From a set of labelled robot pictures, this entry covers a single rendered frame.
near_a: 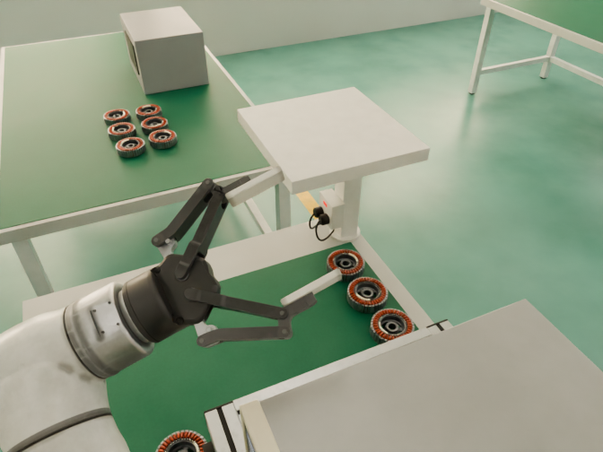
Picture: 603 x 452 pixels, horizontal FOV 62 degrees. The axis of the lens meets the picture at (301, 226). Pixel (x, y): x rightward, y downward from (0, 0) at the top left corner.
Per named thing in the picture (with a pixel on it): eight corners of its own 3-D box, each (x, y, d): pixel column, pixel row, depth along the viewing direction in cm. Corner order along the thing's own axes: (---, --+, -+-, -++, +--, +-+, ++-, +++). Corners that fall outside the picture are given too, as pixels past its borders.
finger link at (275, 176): (232, 208, 59) (230, 203, 59) (285, 179, 59) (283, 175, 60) (227, 199, 56) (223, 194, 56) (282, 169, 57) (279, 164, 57)
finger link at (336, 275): (279, 299, 52) (283, 306, 52) (338, 267, 53) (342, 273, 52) (283, 303, 55) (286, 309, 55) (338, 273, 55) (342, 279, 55)
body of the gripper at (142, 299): (138, 347, 50) (221, 302, 50) (108, 273, 52) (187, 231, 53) (164, 352, 57) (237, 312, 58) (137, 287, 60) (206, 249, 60)
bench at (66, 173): (61, 370, 210) (-10, 234, 162) (43, 157, 341) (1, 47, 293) (301, 292, 244) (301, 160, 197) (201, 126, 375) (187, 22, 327)
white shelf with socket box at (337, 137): (293, 323, 134) (292, 182, 105) (248, 239, 161) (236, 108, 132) (405, 284, 145) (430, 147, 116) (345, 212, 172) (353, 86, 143)
